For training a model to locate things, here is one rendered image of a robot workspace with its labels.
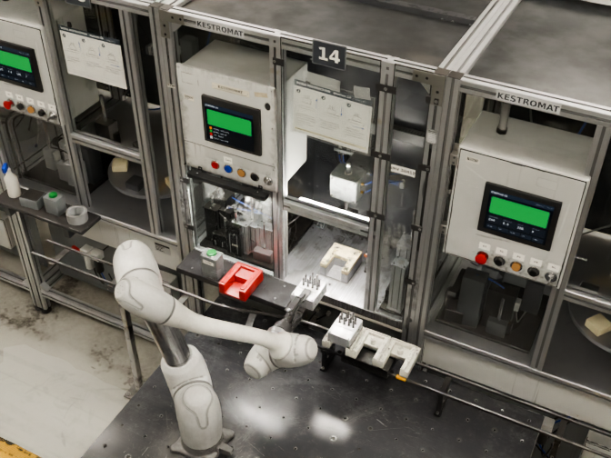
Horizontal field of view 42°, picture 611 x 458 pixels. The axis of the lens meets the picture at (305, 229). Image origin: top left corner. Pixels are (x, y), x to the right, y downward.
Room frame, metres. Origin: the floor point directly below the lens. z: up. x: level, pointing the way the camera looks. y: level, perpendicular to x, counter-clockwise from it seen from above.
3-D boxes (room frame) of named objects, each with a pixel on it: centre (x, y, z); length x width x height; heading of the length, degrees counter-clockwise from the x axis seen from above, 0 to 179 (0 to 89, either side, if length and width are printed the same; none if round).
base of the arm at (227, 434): (1.83, 0.37, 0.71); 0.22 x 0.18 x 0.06; 63
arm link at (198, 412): (1.85, 0.39, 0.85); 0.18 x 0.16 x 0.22; 19
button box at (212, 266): (2.54, 0.39, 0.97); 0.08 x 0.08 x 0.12; 63
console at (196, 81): (2.70, 0.25, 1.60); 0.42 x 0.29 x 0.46; 63
